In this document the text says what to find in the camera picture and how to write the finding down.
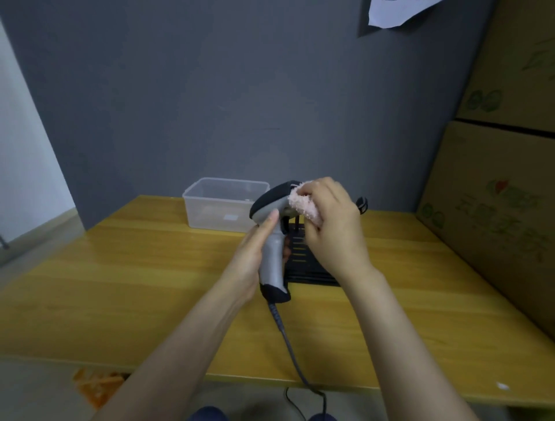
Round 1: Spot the large cardboard box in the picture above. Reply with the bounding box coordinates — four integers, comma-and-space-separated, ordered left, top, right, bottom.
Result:
415, 120, 555, 341

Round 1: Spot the person's right forearm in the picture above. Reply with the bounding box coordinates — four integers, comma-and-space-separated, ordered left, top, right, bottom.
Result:
340, 265, 480, 421

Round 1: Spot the person's left forearm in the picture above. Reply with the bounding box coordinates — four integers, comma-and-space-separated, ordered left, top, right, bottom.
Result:
93, 278, 249, 421

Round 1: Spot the pink fluffy cloth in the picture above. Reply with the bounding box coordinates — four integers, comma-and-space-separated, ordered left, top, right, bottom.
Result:
288, 182, 325, 228

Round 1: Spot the orange plastic scrap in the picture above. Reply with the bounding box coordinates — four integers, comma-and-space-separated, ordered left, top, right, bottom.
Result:
72, 368, 126, 409

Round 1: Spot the white paper sheet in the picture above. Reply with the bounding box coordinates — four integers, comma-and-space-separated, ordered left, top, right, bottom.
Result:
368, 0, 444, 29

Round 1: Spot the person's right hand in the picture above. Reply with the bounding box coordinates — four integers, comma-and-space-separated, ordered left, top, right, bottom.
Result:
296, 176, 374, 285

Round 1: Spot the grey black barcode scanner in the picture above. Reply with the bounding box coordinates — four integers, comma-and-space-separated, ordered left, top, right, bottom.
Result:
249, 180, 306, 304

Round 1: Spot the cardboard box with green print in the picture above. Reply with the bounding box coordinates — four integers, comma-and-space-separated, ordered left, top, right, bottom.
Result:
455, 0, 555, 133

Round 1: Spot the clear plastic container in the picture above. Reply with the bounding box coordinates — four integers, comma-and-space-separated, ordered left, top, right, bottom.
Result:
182, 177, 270, 233

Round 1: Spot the grey scanner cable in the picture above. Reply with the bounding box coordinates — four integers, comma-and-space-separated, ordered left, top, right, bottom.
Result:
267, 302, 328, 421

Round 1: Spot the person's left hand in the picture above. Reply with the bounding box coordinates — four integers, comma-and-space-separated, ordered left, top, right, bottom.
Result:
224, 208, 292, 307

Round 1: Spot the black scanner stand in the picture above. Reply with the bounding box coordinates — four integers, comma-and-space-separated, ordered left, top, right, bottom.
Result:
284, 197, 369, 287

